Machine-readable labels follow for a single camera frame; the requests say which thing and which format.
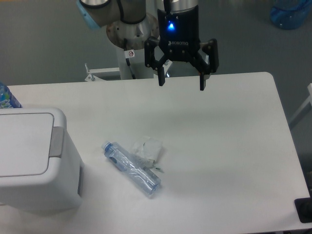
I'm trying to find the white trash can lid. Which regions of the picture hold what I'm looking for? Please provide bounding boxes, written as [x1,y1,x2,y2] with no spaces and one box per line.
[0,113,54,177]

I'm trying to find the left table clamp bolt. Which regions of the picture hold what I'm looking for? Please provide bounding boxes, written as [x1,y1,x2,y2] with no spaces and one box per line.
[84,63,96,82]

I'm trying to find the grey lid push button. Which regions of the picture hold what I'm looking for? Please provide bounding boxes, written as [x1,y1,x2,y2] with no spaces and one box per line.
[49,127,64,158]

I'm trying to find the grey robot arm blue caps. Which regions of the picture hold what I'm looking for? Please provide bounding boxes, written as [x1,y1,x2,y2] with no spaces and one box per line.
[76,0,219,90]

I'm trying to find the blue water jug on floor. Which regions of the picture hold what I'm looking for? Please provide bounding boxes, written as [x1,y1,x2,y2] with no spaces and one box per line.
[270,0,312,30]

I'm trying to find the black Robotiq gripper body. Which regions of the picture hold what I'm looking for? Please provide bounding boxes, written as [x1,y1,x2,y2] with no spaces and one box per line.
[157,5,200,62]

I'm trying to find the white trash can body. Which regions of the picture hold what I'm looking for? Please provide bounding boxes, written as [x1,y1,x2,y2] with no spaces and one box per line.
[0,108,84,211]

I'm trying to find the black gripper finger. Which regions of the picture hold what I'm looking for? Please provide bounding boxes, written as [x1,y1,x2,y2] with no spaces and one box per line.
[144,36,171,86]
[191,39,219,91]

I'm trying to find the white frame at right edge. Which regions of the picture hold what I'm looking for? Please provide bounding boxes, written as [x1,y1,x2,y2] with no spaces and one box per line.
[289,83,312,130]

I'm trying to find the crumpled white plastic wrapper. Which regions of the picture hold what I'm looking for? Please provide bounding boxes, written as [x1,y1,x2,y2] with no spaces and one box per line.
[130,136,162,168]

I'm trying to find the clear empty plastic bottle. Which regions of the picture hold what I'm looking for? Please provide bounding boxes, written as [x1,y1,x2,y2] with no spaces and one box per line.
[102,141,161,196]

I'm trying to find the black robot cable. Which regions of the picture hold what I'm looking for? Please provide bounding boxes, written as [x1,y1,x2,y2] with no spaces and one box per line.
[123,38,137,80]

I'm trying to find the black object at table corner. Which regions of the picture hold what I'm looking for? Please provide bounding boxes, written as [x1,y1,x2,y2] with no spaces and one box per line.
[294,197,312,223]

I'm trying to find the blue labelled bottle at left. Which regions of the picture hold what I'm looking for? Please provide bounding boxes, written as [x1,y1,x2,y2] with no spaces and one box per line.
[0,82,22,109]

